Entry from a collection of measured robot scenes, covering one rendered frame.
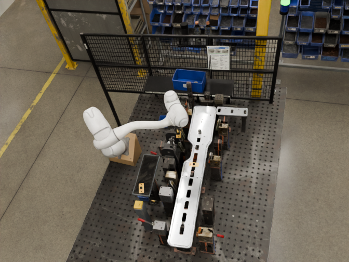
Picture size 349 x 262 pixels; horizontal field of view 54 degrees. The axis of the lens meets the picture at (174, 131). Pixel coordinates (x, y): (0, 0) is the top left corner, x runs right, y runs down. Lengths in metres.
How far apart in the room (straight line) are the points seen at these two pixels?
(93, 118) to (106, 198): 1.00
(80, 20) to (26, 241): 2.89
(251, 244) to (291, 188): 1.23
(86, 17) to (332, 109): 3.42
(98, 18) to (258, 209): 3.19
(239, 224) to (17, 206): 2.69
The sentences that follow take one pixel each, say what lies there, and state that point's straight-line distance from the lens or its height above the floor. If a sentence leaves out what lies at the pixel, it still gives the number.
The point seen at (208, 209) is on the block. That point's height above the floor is 1.03.
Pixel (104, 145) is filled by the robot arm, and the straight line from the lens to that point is 2.52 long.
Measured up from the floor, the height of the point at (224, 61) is 1.26.
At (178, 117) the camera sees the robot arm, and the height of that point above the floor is 1.70.
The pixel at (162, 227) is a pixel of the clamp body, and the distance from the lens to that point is 2.63.
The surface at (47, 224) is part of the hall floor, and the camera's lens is 4.23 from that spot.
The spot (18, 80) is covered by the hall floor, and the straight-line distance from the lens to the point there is 6.02.
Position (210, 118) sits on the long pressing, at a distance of 3.20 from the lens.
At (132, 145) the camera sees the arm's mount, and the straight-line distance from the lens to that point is 3.26.
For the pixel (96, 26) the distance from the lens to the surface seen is 4.94.
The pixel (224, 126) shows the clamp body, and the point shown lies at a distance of 3.08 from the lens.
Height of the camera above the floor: 3.48
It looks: 52 degrees down
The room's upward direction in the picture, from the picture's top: 12 degrees counter-clockwise
